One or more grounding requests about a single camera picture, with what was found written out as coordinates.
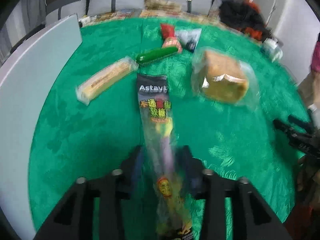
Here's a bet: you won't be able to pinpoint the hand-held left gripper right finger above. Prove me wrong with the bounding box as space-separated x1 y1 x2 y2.
179 145 293 240

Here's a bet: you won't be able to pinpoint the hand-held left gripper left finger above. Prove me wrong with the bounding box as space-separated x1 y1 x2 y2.
34 145 144 240

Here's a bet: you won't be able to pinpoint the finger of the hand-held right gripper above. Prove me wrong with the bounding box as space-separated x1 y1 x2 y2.
287 115 314 133
273 119 295 140

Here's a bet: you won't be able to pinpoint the gummy candy packet black ends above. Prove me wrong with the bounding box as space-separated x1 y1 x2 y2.
136 73 194 240

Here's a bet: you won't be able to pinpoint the bread loaf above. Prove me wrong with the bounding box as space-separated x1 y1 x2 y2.
190 47 257 105

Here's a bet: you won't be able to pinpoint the yellow cracker packet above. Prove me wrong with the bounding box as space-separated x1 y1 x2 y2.
76 56 139 105

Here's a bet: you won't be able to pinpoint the green snack packet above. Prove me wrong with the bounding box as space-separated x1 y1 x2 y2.
136 46 177 67

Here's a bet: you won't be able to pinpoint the white cardboard box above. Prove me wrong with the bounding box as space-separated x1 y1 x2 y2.
0 12 83 233

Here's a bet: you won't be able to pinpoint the pink sausage stick packet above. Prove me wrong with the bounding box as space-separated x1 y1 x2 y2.
162 37 183 54

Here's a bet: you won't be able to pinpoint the white and blue snack packet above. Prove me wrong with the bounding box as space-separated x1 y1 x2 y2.
175 28 202 53

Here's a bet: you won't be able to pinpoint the green patterned tablecloth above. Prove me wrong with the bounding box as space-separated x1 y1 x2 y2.
27 15 310 238

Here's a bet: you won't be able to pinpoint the blue and white teapot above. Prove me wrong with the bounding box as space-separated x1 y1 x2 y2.
262 38 283 62

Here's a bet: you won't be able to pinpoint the red garment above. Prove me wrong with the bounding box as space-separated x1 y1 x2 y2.
244 0 263 39

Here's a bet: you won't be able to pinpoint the black clothes pile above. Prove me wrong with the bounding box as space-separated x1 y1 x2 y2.
219 0 267 34

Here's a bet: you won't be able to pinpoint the floral bedsheet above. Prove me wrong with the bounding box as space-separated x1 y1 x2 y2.
79 9 220 25

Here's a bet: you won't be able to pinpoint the folded beige blanket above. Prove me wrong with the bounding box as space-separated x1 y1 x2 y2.
145 0 184 12

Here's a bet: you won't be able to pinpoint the grey curtain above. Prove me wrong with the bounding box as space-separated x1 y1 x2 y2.
0 0 45 63

